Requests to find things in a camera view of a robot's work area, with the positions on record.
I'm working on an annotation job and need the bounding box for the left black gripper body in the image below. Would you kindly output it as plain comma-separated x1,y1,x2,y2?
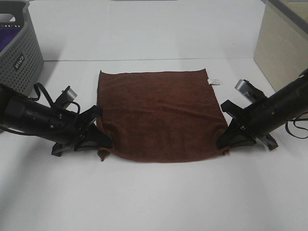
49,106,103,144

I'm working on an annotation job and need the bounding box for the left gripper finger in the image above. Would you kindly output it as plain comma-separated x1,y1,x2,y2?
51,143,72,156
74,125,113,152

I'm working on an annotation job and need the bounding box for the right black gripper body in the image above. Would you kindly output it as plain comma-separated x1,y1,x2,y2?
221,96,277,144

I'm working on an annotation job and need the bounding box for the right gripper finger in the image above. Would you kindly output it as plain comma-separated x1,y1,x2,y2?
257,134,278,151
216,124,255,149

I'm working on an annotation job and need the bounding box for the brown towel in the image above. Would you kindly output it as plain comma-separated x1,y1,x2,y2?
97,69,229,163

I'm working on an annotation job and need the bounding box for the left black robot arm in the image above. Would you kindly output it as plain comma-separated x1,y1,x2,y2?
0,83,113,157

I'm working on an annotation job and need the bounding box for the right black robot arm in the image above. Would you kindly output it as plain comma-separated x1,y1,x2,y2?
216,70,308,150

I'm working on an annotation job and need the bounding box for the beige basket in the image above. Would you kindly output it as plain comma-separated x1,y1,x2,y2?
254,0,308,91

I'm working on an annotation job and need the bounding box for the grey perforated basket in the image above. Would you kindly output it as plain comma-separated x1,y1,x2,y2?
0,0,43,95

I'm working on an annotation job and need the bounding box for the purple towel in basket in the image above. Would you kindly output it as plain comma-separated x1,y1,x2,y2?
0,27,21,51

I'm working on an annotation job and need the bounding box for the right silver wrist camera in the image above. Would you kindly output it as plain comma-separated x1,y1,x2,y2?
234,79,266,103

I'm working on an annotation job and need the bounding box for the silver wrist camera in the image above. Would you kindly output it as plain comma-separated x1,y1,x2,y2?
55,86,77,109
234,79,266,103

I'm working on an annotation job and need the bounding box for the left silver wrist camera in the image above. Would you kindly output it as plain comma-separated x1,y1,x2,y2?
55,86,77,109

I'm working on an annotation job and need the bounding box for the left black cable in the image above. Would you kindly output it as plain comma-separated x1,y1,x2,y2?
28,82,81,115

